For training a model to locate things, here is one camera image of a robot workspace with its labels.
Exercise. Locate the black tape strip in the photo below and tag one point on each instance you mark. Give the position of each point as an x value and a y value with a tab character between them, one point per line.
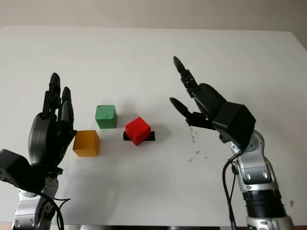
152	137

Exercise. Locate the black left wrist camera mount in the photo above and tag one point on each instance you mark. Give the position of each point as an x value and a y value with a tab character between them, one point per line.
16	170

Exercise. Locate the green wooden cube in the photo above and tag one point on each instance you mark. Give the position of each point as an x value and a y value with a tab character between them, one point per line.
105	117

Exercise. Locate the yellow wooden cube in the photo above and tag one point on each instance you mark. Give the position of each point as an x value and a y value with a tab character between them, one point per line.
86	143

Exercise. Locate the red wooden cube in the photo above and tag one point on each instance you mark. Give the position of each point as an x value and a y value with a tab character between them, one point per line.
138	130

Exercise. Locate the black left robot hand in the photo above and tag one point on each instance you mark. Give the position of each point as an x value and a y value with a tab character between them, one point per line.
46	136

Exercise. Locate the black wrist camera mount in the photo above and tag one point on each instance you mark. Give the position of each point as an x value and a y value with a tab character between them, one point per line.
235	122
16	170

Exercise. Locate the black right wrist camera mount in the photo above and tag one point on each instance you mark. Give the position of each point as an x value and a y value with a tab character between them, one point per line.
235	122

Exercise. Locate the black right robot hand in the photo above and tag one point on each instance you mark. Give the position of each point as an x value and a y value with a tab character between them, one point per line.
208	100

